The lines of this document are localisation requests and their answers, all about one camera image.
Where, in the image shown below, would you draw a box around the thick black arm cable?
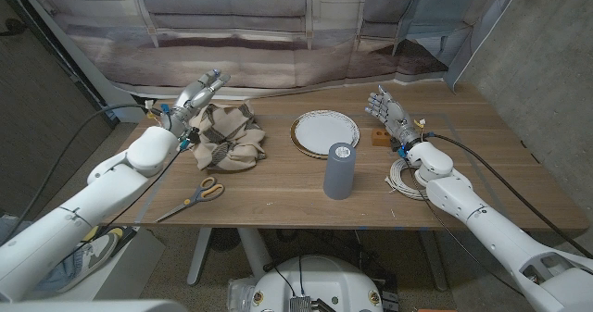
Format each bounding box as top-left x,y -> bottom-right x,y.
423,131 -> 593,260
0,103 -> 161,248

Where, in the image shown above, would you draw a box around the clear plastic bag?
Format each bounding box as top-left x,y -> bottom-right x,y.
226,277 -> 259,311

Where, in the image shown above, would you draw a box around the printed living room backdrop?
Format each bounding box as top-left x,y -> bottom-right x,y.
27,0 -> 529,101

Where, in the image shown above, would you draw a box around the grey cylindrical cup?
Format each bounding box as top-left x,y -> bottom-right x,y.
322,142 -> 358,201

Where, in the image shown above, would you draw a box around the blue jeans leg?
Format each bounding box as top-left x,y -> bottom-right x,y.
34,255 -> 92,293

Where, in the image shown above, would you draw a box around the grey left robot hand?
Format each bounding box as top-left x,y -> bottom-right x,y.
159,69 -> 232,140

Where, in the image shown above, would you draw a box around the white gold-rimmed paper plate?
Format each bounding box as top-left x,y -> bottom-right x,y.
289,109 -> 361,160

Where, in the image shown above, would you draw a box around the yellow grey handled scissors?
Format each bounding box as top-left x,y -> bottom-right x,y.
155,176 -> 225,223

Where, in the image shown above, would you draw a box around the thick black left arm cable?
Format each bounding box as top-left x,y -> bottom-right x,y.
0,103 -> 161,248

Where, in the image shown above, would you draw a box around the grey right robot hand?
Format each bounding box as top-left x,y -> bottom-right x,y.
364,84 -> 423,147

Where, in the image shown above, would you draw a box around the beige striped scarf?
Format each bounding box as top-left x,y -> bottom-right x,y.
188,99 -> 268,172

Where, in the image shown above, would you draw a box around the coiled white cable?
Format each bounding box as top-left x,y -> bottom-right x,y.
384,157 -> 427,201

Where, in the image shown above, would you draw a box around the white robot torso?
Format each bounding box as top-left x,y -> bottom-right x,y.
248,255 -> 385,312

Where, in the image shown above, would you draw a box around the white table leg frame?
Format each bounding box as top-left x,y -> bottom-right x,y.
186,227 -> 274,286

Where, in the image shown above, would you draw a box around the yellow black foot pedal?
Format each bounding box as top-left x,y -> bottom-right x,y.
82,225 -> 138,257

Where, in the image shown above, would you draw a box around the grey white sneaker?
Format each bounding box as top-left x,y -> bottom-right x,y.
57,231 -> 124,293

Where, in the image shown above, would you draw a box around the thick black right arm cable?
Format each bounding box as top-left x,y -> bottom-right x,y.
423,131 -> 593,260

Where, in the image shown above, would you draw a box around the grey table leg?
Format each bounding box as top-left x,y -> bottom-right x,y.
419,231 -> 449,293

